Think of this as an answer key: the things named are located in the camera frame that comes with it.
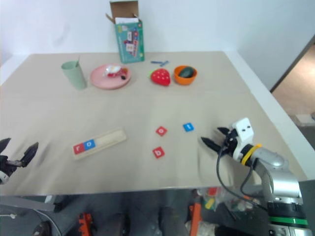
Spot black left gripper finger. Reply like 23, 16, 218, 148
21, 142, 39, 168
0, 138, 12, 153

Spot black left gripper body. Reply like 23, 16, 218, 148
0, 154, 23, 179

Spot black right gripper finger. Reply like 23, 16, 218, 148
201, 136, 224, 154
217, 126, 232, 138

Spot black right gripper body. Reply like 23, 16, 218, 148
221, 129, 239, 156

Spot red letter tile b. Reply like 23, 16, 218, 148
152, 147, 165, 159

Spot wooden letter tray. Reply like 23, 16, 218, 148
72, 127, 128, 160

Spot clear bag of coloured pieces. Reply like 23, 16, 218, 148
196, 187, 261, 213

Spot orange bowl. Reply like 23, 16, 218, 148
174, 65, 198, 86

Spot dark green avocado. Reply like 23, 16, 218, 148
178, 66, 196, 78

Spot orange bar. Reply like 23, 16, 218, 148
188, 203, 203, 236

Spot red strawberry toy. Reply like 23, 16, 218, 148
147, 68, 171, 87

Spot beige table cover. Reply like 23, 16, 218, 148
0, 51, 308, 196

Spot orange and black tool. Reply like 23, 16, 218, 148
78, 213, 96, 233

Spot pale green cup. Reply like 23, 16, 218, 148
61, 60, 87, 90

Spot pink plate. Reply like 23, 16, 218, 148
90, 63, 133, 90

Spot green cardboard game box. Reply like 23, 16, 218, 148
105, 0, 146, 64

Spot white paper cards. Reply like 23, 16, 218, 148
115, 16, 140, 25

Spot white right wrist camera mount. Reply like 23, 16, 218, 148
231, 118, 255, 162

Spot yellow strap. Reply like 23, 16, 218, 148
241, 143, 262, 165

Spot long black right arm cable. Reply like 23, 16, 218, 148
216, 144, 269, 212

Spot short black right arm cable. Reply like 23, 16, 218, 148
240, 159, 259, 197

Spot grey metal table frame bar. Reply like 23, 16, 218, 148
0, 195, 55, 212

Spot dark door frame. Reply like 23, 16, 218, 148
270, 34, 315, 93

